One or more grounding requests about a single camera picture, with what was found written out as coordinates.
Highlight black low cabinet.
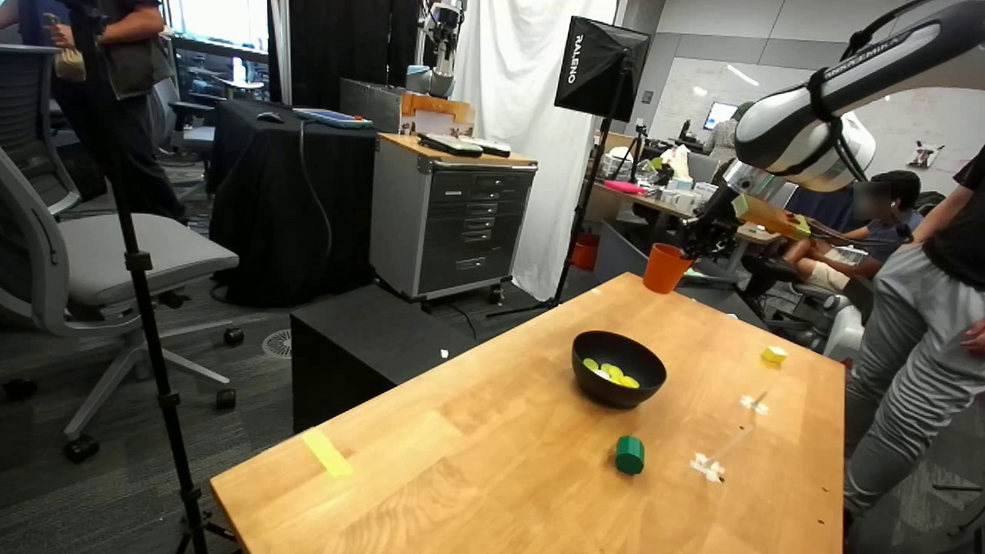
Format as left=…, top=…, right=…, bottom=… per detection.
left=289, top=279, right=548, bottom=433

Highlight black softbox light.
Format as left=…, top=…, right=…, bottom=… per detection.
left=555, top=16, right=652, bottom=121

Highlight standing person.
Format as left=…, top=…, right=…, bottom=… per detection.
left=0, top=0, right=185, bottom=221

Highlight yellow tape strip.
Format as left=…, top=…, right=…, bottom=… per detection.
left=302, top=430, right=351, bottom=478

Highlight person in grey trousers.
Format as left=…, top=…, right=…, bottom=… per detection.
left=845, top=149, right=985, bottom=519

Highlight yellow-green block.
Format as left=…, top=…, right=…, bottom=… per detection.
left=762, top=344, right=788, bottom=367

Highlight grey office chair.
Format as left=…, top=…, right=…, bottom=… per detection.
left=0, top=39, right=243, bottom=464

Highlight seated person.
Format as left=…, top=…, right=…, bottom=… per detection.
left=782, top=169, right=920, bottom=293

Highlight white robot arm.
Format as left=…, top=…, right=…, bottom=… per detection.
left=732, top=0, right=985, bottom=193

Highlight black bowl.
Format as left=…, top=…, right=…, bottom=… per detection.
left=572, top=329, right=668, bottom=410

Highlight yellow and white chips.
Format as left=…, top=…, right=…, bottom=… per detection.
left=582, top=356, right=642, bottom=392

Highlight orange cup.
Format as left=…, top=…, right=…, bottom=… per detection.
left=644, top=242, right=689, bottom=293

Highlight grey drawer cabinet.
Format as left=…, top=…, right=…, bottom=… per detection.
left=371, top=132, right=538, bottom=297

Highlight black draped table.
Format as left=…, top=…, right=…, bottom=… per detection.
left=210, top=99, right=375, bottom=306

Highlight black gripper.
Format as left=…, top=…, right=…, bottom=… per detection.
left=684, top=196, right=738, bottom=259

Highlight black tripod stand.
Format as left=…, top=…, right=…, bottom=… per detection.
left=115, top=200, right=210, bottom=554

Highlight green block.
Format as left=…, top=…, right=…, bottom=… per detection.
left=612, top=433, right=647, bottom=474

